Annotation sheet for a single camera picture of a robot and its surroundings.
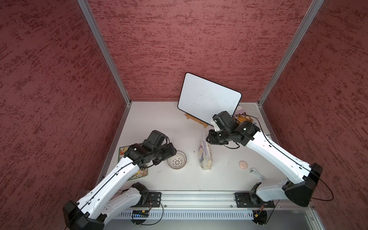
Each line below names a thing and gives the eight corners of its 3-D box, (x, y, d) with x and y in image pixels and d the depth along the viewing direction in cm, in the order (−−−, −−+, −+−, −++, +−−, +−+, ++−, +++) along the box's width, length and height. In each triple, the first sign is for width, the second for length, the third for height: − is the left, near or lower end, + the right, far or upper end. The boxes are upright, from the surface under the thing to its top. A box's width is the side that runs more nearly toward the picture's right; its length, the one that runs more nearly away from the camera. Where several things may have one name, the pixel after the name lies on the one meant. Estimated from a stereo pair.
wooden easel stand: (185, 118, 111) (185, 114, 107) (187, 116, 112) (187, 112, 108) (204, 129, 104) (205, 126, 100) (206, 127, 105) (207, 123, 102)
